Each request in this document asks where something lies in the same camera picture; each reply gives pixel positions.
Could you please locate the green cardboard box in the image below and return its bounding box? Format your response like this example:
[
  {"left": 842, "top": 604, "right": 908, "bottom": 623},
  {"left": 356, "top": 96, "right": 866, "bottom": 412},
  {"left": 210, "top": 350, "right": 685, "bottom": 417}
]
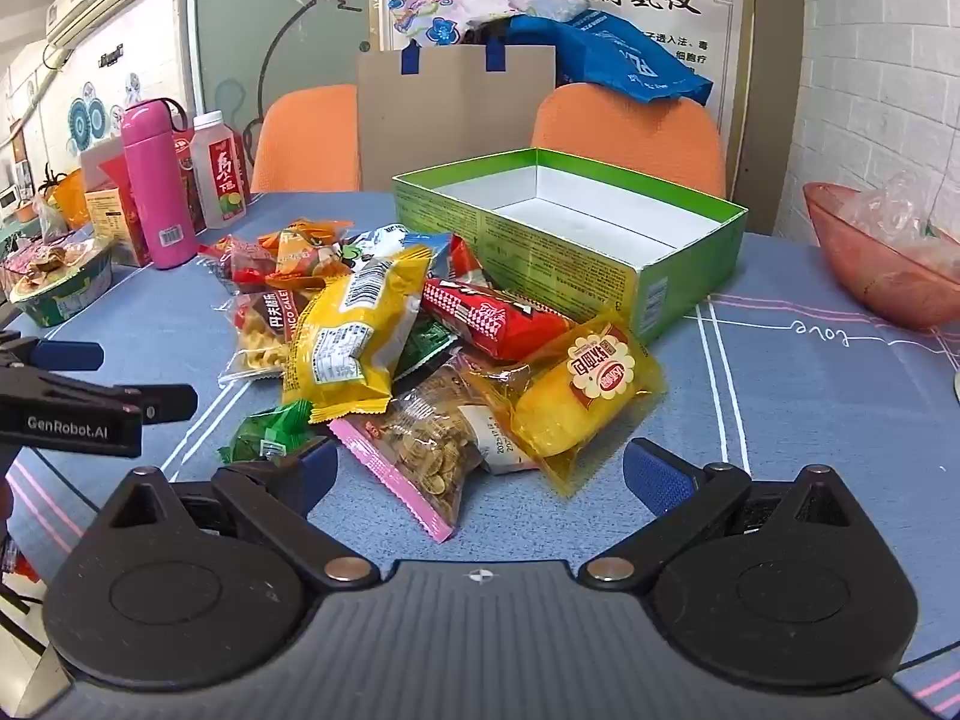
[{"left": 391, "top": 148, "right": 749, "bottom": 346}]

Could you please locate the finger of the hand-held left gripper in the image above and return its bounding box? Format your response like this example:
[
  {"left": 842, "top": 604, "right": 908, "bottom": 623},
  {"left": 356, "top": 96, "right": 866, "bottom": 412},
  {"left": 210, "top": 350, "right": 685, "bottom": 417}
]
[
  {"left": 0, "top": 369, "right": 198, "bottom": 423},
  {"left": 0, "top": 330, "right": 105, "bottom": 374}
]

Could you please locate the clear plastic bag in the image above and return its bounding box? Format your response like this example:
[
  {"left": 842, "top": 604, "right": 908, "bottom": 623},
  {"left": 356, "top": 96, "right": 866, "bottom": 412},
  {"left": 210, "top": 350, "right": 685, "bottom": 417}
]
[{"left": 844, "top": 171, "right": 960, "bottom": 250}]

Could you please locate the dark red date packet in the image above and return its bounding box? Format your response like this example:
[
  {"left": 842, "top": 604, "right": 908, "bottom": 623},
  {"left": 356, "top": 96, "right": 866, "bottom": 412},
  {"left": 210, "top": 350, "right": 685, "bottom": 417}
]
[{"left": 196, "top": 235, "right": 278, "bottom": 293}]

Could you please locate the clear yellow cake packet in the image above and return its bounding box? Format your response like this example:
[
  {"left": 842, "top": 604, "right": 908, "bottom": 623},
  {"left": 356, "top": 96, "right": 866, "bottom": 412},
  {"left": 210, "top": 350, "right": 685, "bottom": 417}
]
[{"left": 466, "top": 307, "right": 667, "bottom": 497}]

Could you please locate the orange printed snack packet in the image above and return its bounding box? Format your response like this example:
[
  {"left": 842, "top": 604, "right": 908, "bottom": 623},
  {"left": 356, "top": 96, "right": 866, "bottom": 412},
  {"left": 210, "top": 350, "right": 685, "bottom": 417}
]
[{"left": 274, "top": 231, "right": 353, "bottom": 293}]

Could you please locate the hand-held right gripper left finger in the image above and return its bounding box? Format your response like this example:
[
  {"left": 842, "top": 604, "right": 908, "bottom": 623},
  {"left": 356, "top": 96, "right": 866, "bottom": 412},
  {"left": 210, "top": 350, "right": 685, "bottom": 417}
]
[{"left": 97, "top": 436, "right": 381, "bottom": 590}]

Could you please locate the clear twist snack packet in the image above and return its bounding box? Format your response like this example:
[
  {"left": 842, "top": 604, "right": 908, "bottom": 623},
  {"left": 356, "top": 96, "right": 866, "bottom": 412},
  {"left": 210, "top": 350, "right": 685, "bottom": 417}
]
[{"left": 217, "top": 289, "right": 312, "bottom": 387}]

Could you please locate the clear orange-edged snack packet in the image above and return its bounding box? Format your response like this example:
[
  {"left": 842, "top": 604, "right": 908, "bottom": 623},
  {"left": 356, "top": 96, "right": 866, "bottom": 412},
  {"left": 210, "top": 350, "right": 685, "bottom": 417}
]
[{"left": 259, "top": 219, "right": 355, "bottom": 242}]

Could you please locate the pink thermos bottle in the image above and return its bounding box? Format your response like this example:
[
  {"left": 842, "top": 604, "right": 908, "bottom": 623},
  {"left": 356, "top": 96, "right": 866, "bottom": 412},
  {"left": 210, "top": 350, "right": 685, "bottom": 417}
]
[{"left": 121, "top": 99, "right": 200, "bottom": 269}]

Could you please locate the pink bowl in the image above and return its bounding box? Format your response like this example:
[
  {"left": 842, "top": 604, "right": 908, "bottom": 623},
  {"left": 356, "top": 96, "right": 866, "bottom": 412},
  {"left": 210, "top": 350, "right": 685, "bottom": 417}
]
[{"left": 802, "top": 181, "right": 960, "bottom": 331}]

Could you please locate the small red white packet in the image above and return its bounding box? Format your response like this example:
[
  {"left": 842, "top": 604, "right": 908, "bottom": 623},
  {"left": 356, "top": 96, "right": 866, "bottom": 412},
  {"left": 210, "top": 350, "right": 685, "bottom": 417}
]
[{"left": 448, "top": 236, "right": 488, "bottom": 290}]

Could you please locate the blue flower wall sticker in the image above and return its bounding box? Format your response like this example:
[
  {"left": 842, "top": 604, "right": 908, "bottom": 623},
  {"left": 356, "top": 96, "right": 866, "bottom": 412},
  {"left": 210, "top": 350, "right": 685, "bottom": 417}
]
[{"left": 67, "top": 75, "right": 143, "bottom": 157}]

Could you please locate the large red snack packet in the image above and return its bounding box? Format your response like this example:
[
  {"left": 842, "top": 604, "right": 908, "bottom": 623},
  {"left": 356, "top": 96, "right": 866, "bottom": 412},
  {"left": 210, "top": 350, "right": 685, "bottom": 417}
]
[{"left": 421, "top": 277, "right": 578, "bottom": 362}]

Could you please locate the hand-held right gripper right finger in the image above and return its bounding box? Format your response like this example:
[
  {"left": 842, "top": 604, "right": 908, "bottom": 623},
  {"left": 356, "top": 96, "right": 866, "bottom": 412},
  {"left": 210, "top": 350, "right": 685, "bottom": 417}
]
[{"left": 579, "top": 437, "right": 871, "bottom": 590}]

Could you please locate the orange chair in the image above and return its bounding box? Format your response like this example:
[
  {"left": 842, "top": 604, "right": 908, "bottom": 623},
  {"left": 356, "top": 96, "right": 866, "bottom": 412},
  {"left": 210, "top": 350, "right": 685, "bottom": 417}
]
[
  {"left": 531, "top": 82, "right": 727, "bottom": 200},
  {"left": 251, "top": 84, "right": 362, "bottom": 194}
]

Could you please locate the red carton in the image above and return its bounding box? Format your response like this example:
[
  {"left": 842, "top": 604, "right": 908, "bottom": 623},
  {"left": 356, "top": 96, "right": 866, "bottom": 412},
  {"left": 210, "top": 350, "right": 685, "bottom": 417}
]
[{"left": 174, "top": 133, "right": 208, "bottom": 233}]

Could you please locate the small green snack packet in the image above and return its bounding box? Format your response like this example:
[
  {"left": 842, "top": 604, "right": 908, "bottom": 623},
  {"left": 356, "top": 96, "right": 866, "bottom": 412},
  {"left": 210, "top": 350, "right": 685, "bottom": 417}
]
[{"left": 217, "top": 399, "right": 314, "bottom": 466}]

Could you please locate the framed wall poster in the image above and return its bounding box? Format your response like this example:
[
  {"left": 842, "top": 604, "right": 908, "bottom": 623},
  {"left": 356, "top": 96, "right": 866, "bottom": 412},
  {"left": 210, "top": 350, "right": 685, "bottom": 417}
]
[{"left": 375, "top": 0, "right": 755, "bottom": 196}]

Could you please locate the yellow printed box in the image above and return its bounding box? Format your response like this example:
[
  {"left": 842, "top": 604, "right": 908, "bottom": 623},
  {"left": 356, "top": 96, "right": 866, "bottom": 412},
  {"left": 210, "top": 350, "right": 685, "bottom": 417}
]
[{"left": 82, "top": 157, "right": 151, "bottom": 267}]

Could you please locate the large yellow snack packet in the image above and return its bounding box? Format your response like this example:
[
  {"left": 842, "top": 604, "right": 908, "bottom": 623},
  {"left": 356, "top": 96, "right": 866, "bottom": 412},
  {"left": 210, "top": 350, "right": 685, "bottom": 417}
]
[{"left": 281, "top": 246, "right": 434, "bottom": 417}]

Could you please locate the brown paper bag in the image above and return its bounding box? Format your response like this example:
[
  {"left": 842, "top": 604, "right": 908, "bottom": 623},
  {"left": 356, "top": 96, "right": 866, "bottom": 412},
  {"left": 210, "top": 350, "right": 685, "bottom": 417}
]
[{"left": 356, "top": 37, "right": 557, "bottom": 192}]

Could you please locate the dark green snack packet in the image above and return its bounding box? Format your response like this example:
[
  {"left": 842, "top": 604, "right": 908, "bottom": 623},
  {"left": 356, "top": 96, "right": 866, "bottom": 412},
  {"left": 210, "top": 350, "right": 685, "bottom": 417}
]
[{"left": 394, "top": 315, "right": 460, "bottom": 383}]

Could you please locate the pink-edged seed packet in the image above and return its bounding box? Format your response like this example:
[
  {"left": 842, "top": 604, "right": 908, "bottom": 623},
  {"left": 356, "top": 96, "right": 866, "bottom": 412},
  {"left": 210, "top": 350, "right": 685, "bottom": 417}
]
[{"left": 328, "top": 364, "right": 542, "bottom": 545}]

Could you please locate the blue snack packet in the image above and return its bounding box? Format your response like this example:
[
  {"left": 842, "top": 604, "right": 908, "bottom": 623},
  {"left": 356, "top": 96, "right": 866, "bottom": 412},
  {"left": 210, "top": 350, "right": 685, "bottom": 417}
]
[{"left": 397, "top": 231, "right": 457, "bottom": 282}]

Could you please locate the blue tablecloth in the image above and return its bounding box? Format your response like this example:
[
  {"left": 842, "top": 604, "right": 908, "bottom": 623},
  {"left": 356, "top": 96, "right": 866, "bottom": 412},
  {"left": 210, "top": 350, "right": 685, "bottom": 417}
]
[{"left": 0, "top": 191, "right": 960, "bottom": 695}]

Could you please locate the white green cartoon packet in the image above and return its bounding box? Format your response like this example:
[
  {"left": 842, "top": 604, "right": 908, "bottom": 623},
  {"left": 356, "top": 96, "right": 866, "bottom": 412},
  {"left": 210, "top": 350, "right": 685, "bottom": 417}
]
[{"left": 330, "top": 234, "right": 391, "bottom": 278}]

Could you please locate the blue plastic bag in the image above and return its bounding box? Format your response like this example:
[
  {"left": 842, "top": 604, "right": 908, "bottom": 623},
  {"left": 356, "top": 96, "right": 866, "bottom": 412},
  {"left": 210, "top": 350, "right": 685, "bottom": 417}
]
[{"left": 510, "top": 9, "right": 713, "bottom": 107}]

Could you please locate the instant noodle bowl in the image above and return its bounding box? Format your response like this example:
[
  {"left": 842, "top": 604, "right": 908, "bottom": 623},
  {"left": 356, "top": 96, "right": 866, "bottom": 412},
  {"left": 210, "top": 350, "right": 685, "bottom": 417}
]
[{"left": 0, "top": 236, "right": 115, "bottom": 327}]

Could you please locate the orange container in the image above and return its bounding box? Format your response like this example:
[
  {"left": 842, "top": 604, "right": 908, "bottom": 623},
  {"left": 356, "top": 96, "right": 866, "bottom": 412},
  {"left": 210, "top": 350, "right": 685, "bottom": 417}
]
[{"left": 46, "top": 169, "right": 91, "bottom": 230}]

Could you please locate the frosted glass partition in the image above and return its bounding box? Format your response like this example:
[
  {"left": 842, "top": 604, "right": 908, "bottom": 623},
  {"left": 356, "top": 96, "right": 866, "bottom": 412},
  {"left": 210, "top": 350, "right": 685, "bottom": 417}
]
[{"left": 187, "top": 0, "right": 372, "bottom": 192}]

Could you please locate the white juice bottle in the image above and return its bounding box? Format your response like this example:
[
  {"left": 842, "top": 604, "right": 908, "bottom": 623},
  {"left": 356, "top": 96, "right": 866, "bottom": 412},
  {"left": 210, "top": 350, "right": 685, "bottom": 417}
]
[{"left": 189, "top": 111, "right": 248, "bottom": 230}]

